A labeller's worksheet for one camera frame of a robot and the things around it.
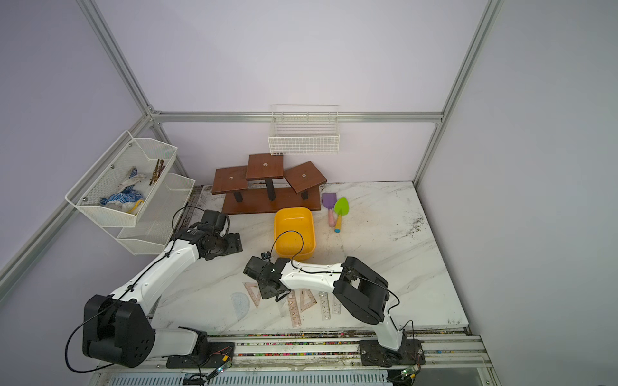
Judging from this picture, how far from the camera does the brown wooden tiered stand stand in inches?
38.8

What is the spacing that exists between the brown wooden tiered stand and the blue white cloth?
0.28m

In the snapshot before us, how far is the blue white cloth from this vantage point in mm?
711
